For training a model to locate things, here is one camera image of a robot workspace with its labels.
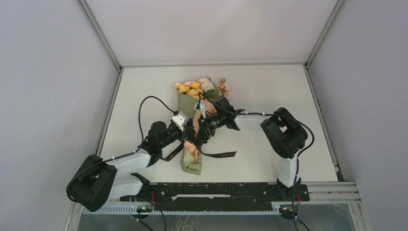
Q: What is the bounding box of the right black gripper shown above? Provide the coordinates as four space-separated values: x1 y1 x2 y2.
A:
194 113 225 143

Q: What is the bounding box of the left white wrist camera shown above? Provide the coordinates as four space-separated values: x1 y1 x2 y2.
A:
171 112 190 132

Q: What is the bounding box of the yellow flower stem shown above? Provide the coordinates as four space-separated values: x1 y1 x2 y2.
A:
174 81 204 99

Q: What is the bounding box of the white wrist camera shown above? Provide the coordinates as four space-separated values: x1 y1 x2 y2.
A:
193 101 213 119
171 112 190 132

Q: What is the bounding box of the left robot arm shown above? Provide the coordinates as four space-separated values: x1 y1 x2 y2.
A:
66 116 194 212

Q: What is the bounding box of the black mounting rail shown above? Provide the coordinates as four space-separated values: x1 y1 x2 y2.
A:
119 182 310 211

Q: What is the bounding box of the black printed ribbon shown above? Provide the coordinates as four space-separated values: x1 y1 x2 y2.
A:
161 134 236 164

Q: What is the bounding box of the white cable duct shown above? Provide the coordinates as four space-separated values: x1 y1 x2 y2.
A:
83 204 281 215

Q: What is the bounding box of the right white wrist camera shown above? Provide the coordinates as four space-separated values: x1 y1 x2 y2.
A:
193 101 213 119

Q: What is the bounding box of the green orange wrapping paper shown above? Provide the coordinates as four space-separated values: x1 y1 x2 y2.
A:
178 94 202 175

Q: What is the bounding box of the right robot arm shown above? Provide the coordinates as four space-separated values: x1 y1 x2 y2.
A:
193 96 313 200

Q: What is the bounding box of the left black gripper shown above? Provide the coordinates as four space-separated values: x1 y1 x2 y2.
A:
158 123 193 149

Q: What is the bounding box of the pink rose stem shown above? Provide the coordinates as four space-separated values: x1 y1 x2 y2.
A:
218 78 230 97

